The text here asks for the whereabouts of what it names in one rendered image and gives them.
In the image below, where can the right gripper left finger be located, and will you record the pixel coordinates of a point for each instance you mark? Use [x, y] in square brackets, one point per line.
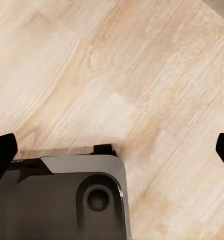
[8, 150]

